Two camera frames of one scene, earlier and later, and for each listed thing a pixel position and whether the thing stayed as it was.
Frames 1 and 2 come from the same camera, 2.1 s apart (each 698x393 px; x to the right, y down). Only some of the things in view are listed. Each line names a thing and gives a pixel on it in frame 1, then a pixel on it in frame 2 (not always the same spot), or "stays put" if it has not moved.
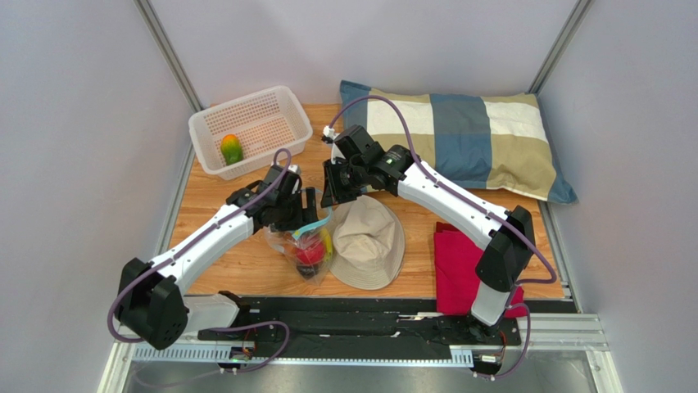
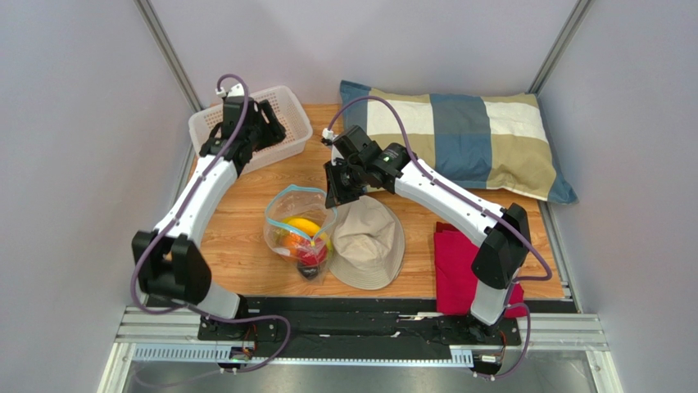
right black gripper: [338, 183] stays put
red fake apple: [310, 255] stays put
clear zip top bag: [306, 248] stays put
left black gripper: [304, 216] → [273, 131]
